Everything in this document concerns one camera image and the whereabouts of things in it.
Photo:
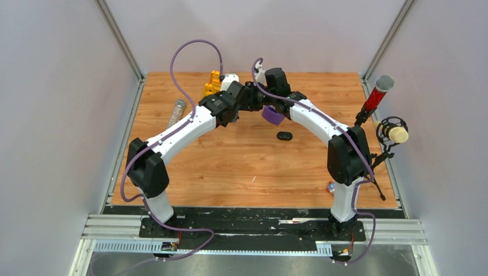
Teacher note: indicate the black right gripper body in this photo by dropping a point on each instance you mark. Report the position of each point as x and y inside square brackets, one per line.
[258, 98]

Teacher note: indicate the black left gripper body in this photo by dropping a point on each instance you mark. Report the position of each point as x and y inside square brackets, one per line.
[236, 117]

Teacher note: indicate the black earbud charging case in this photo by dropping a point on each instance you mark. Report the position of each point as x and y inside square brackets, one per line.
[285, 136]

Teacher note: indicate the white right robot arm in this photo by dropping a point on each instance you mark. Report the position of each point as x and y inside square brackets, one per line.
[348, 154]

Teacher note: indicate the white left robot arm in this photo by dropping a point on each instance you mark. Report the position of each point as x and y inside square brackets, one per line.
[147, 160]

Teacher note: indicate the yellow toy block tower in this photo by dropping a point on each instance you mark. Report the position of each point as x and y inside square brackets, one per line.
[211, 88]

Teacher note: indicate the purple metronome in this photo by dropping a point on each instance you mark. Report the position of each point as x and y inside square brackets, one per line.
[272, 116]

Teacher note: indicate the yellow toy block on car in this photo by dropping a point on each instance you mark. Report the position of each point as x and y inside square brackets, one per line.
[215, 78]

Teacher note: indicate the silver glitter microphone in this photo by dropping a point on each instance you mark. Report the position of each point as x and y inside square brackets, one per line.
[179, 108]

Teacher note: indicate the small toy figure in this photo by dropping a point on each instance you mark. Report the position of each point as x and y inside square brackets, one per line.
[331, 187]

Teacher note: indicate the red microphone on stand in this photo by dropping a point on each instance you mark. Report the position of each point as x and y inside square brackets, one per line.
[383, 85]

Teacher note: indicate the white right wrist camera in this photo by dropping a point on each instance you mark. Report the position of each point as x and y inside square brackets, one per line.
[259, 74]

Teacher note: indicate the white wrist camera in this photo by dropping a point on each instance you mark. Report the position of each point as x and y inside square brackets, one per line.
[227, 80]
[259, 74]

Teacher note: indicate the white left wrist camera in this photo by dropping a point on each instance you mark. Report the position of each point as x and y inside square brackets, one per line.
[227, 80]

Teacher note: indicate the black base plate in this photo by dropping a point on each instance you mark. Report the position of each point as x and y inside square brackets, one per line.
[251, 229]

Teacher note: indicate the beige microphone in shock mount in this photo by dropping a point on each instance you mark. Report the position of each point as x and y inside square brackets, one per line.
[390, 132]

